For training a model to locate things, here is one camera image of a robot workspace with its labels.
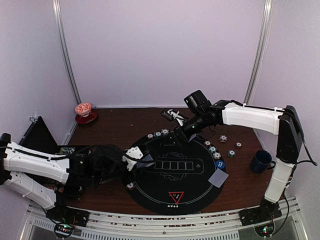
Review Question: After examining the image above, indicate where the blue white chip top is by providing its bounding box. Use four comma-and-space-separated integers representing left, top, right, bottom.
161, 128, 169, 136

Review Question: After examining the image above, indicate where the blue white chip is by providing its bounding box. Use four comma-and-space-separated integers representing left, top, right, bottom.
161, 128, 169, 136
212, 152, 222, 160

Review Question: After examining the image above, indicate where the green chip top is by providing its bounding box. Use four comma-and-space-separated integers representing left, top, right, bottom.
153, 131, 162, 138

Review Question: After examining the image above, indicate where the green chip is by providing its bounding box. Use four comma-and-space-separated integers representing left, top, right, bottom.
208, 145, 217, 154
153, 131, 162, 138

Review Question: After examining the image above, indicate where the blue playing card deck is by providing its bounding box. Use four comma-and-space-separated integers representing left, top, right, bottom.
137, 154, 155, 168

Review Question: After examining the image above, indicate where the blue round blind button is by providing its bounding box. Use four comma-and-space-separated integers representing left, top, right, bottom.
215, 160, 226, 170

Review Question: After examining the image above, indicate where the red triangle marker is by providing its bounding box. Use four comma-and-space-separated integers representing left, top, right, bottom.
168, 191, 185, 205

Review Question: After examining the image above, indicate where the playing card top seat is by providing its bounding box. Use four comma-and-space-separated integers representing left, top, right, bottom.
187, 133, 197, 143

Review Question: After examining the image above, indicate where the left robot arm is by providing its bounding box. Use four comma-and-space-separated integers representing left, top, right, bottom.
0, 133, 136, 222

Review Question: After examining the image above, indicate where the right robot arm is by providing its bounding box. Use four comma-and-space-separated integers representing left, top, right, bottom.
162, 90, 307, 221

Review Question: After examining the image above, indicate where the black poker chip case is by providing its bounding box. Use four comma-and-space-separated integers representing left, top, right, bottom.
19, 116, 93, 200

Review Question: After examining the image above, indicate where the round black poker mat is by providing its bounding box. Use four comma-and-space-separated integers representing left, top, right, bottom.
126, 135, 227, 216

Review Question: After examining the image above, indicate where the black white chip stack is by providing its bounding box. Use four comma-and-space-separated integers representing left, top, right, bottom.
219, 134, 228, 143

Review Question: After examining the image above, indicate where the red white chip stack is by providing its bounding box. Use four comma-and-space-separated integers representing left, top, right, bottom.
235, 142, 243, 149

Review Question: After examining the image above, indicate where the red patterned bowl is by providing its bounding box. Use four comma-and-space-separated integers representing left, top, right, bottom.
74, 102, 92, 117

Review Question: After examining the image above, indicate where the dark blue mug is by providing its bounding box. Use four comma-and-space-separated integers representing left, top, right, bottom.
250, 149, 276, 174

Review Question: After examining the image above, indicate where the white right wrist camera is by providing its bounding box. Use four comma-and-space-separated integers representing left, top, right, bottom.
160, 109, 185, 126

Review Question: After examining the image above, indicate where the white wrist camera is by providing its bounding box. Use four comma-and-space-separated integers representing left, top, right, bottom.
122, 146, 143, 171
160, 109, 185, 126

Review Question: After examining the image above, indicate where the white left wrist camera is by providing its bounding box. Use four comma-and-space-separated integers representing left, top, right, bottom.
122, 146, 143, 171

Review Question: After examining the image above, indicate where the front aluminium rail base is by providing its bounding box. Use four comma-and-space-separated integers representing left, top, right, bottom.
22, 196, 301, 240

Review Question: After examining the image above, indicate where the right aluminium frame post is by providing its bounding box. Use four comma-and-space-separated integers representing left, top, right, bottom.
243, 0, 274, 104

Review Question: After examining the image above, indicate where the aluminium frame post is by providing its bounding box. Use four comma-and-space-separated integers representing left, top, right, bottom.
243, 0, 274, 104
51, 0, 82, 105

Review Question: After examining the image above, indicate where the left aluminium frame post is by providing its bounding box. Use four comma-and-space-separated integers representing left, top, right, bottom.
51, 0, 82, 105

